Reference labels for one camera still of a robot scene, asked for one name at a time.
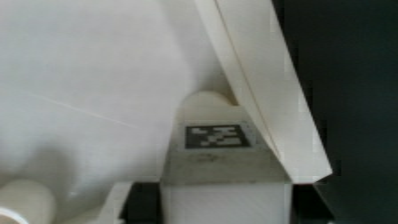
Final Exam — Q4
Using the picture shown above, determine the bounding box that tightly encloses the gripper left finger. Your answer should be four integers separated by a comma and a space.
95, 182, 161, 224

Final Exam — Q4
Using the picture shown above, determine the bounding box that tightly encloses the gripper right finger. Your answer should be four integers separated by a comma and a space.
289, 185, 335, 224

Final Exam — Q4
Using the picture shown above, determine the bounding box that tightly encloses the white table leg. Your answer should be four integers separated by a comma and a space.
159, 91, 292, 224

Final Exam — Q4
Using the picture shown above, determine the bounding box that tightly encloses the white square tabletop part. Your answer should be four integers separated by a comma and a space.
0, 0, 330, 224

